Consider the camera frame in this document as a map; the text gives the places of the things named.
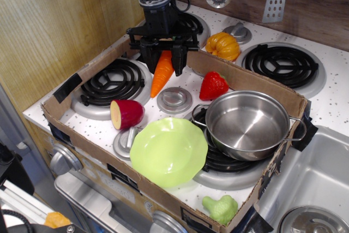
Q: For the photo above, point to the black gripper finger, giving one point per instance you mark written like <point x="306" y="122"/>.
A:
<point x="150" y="52"/>
<point x="179" y="55"/>

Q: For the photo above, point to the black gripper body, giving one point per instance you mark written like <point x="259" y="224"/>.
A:
<point x="161" y="23"/>

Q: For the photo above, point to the orange toy carrot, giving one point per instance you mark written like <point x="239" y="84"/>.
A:
<point x="162" y="74"/>

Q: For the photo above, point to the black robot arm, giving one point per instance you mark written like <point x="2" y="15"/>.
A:
<point x="166" y="28"/>

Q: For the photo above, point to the light green plastic plate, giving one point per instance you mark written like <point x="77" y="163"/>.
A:
<point x="169" y="152"/>

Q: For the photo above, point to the back left black burner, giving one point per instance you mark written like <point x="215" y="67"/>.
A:
<point x="188" y="21"/>

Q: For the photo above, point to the black burner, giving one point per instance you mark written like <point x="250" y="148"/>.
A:
<point x="288" y="64"/>
<point x="220" y="171"/>
<point x="121" y="80"/>
<point x="188" y="21"/>

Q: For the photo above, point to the front left black burner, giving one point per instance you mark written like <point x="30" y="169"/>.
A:
<point x="121" y="80"/>

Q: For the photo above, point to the yellow toy pumpkin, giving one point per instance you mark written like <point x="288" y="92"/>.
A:
<point x="224" y="46"/>

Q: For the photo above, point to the red toy strawberry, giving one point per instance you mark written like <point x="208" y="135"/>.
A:
<point x="213" y="86"/>

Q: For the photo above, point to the silver centre stove knob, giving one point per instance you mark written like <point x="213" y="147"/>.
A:
<point x="174" y="100"/>

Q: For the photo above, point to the silver stove knob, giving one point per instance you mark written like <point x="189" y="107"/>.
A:
<point x="239" y="32"/>
<point x="123" y="142"/>
<point x="174" y="100"/>

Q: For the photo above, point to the silver back stove knob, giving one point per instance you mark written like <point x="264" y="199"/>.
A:
<point x="239" y="32"/>

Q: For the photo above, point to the dark red halved toy vegetable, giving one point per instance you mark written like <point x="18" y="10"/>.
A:
<point x="126" y="113"/>

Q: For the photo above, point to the silver front stove knob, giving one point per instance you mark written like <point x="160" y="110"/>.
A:
<point x="123" y="142"/>

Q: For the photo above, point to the stainless steel pot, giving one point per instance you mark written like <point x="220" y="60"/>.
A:
<point x="248" y="125"/>

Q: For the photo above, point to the hanging metal slotted spatula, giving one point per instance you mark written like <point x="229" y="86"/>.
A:
<point x="273" y="11"/>

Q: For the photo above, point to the back right black burner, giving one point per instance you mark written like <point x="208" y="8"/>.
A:
<point x="288" y="64"/>

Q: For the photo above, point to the brown cardboard fence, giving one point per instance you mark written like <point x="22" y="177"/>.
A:
<point x="190" y="217"/>

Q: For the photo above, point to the front right black burner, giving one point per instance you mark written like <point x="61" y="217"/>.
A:
<point x="220" y="171"/>

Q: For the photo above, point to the silver oven dial left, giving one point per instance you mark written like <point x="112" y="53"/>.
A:
<point x="64" y="160"/>

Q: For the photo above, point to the silver oven dial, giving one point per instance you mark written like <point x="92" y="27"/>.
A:
<point x="162" y="222"/>
<point x="64" y="160"/>

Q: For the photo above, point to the green toy broccoli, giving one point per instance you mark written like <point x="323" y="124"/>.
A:
<point x="222" y="210"/>

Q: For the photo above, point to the silver oven dial right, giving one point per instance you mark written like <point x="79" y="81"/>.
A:
<point x="162" y="222"/>

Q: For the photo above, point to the silver toy sink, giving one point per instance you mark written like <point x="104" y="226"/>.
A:
<point x="315" y="176"/>

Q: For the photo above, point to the orange object bottom left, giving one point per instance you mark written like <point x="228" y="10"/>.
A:
<point x="56" y="220"/>

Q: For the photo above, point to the silver sink drain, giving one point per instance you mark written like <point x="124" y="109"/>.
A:
<point x="311" y="219"/>

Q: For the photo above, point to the silver oven door handle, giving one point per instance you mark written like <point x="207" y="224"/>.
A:
<point x="108" y="213"/>

